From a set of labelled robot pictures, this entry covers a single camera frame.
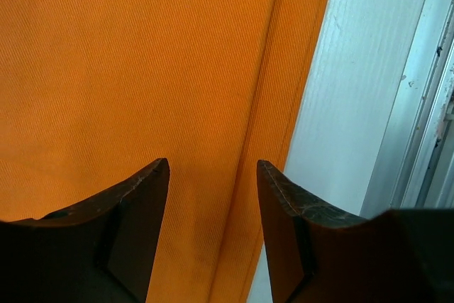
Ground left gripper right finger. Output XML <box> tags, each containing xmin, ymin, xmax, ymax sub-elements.
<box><xmin>257</xmin><ymin>160</ymin><xmax>453</xmax><ymax>302</ymax></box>

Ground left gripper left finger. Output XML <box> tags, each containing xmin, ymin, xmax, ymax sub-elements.
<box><xmin>1</xmin><ymin>158</ymin><xmax>170</xmax><ymax>302</ymax></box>

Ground orange trousers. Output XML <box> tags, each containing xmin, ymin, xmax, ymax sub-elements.
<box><xmin>1</xmin><ymin>0</ymin><xmax>327</xmax><ymax>302</ymax></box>

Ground aluminium rail frame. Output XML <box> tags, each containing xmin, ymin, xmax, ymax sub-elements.
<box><xmin>360</xmin><ymin>0</ymin><xmax>453</xmax><ymax>218</ymax></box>

